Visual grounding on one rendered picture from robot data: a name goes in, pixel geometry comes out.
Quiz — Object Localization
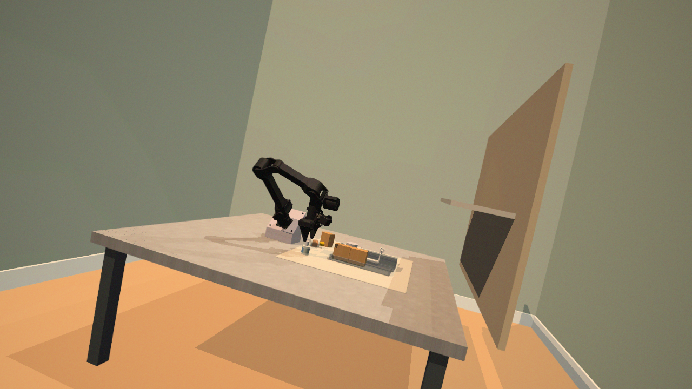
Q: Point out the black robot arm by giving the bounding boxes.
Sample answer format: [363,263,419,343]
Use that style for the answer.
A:
[252,157,340,229]

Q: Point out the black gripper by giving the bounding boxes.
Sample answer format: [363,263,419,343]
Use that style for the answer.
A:
[298,205,323,242]

